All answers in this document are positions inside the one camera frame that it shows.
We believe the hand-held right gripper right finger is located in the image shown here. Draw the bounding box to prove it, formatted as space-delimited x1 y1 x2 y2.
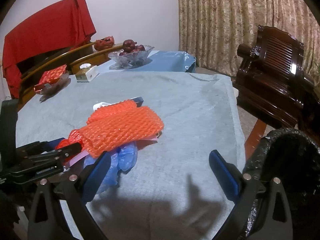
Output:
209 149 294 240

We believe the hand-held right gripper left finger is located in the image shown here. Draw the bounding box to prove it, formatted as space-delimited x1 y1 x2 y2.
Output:
27 151 112 240

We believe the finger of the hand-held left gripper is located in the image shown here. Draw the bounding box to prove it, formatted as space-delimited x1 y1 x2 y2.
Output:
15 137 66 155
24 142 83 167

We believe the red shiny wrapper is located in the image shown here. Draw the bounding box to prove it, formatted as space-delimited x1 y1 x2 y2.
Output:
56 129 83 165

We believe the pink card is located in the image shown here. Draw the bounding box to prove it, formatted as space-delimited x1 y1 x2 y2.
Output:
68 132 160 167

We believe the blue plastic cover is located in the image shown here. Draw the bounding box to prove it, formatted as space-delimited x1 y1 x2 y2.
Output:
84 141 138 193

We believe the white tissue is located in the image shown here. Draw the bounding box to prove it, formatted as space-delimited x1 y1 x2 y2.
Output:
93 102 111 111

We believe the orange foam net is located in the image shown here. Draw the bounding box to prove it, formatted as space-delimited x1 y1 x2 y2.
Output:
80 106 165 158
86 99 137 125

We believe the bin with black liner bag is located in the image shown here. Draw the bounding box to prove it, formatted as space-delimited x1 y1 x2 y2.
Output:
241 127 320 240

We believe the glass dish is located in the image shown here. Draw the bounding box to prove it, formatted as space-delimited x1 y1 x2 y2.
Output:
34 71 71 97

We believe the red patterned packet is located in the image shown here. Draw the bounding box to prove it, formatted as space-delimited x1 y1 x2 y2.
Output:
34 64 68 93

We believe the white and gold tissue box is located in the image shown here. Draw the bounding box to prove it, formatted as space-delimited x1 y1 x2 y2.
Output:
76 64 98 82

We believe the black television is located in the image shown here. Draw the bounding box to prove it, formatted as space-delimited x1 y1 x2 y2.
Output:
16 47 75 77

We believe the grey-blue tablecloth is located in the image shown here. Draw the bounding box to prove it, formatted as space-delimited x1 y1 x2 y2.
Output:
15 71 252 240

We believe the wooden cabinet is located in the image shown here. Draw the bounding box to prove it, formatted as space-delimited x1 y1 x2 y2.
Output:
19 41 123 105

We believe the glass fruit bowl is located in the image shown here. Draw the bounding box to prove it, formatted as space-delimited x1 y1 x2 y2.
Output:
108 45 155 69

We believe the dark wooden armchair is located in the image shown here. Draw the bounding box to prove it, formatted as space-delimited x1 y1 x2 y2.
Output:
235 25 315 130

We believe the red plastic bag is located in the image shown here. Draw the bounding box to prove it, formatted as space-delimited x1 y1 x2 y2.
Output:
94 35 115 51

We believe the red cloth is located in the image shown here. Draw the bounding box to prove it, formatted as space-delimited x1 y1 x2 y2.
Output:
2 0 97 99

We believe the blue embroidered tablecloth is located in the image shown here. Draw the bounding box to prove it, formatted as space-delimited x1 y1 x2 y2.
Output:
96 50 197 73

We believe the beige patterned curtain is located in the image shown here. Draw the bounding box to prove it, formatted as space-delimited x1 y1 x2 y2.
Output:
177 0 320 80

